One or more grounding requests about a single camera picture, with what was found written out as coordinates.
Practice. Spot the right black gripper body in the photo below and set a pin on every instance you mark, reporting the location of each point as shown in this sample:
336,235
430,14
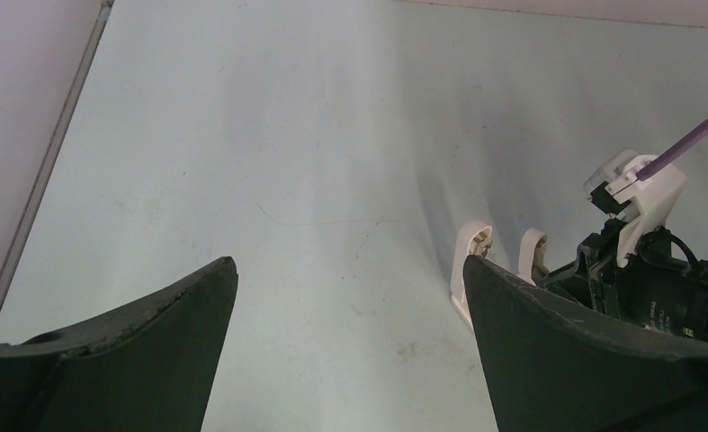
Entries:
664,286

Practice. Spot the small white mini stapler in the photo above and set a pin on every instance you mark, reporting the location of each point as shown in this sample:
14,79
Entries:
531,267

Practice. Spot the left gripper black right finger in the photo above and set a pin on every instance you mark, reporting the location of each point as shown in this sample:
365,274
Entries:
553,365

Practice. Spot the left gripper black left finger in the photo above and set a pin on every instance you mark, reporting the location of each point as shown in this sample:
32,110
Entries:
148,365

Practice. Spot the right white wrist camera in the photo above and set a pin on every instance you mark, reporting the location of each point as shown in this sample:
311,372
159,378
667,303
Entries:
641,205

